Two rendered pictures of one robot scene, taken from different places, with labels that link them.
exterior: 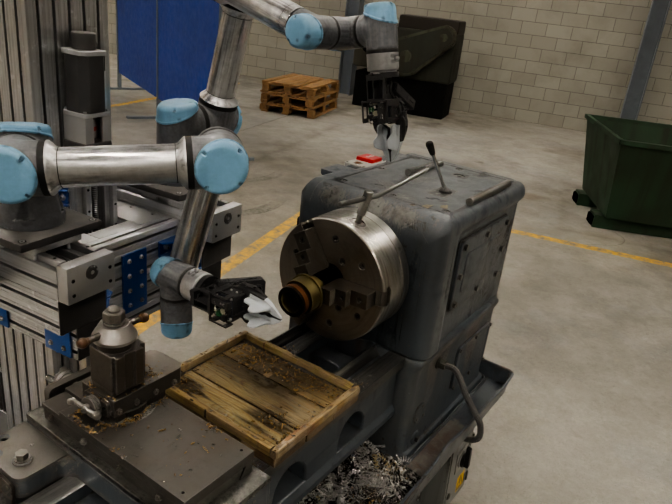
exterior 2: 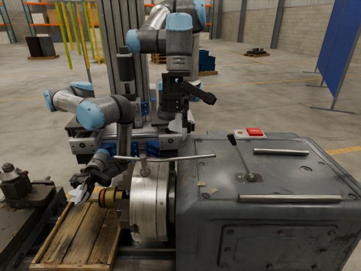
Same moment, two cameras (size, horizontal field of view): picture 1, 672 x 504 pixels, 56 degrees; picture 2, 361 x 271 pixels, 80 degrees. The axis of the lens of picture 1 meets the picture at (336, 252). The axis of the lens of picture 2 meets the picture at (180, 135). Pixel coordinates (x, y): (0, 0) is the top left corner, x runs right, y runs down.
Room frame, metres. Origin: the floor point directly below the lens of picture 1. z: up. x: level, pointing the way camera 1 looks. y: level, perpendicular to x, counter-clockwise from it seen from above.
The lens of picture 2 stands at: (1.19, -0.62, 1.70)
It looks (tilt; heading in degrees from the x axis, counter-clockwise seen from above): 28 degrees down; 58
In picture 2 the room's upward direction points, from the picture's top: straight up
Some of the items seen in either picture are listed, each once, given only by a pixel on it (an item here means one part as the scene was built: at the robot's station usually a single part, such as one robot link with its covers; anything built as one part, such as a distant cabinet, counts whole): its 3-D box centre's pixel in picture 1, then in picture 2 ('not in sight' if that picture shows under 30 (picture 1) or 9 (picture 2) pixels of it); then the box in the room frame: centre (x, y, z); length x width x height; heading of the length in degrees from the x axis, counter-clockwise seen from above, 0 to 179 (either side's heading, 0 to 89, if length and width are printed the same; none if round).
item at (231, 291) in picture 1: (222, 299); (86, 179); (1.23, 0.24, 1.08); 0.12 x 0.09 x 0.08; 57
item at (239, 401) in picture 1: (257, 389); (88, 229); (1.18, 0.14, 0.89); 0.36 x 0.30 x 0.04; 57
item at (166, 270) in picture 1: (175, 277); (100, 159); (1.32, 0.37, 1.07); 0.11 x 0.08 x 0.09; 57
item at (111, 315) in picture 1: (114, 313); (7, 166); (0.96, 0.38, 1.17); 0.04 x 0.04 x 0.03
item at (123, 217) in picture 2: (353, 295); (127, 214); (1.32, -0.05, 1.08); 0.12 x 0.11 x 0.05; 57
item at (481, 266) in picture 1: (409, 240); (249, 198); (1.78, -0.22, 1.06); 0.59 x 0.48 x 0.39; 147
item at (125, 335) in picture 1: (114, 329); (10, 172); (0.96, 0.38, 1.13); 0.08 x 0.08 x 0.03
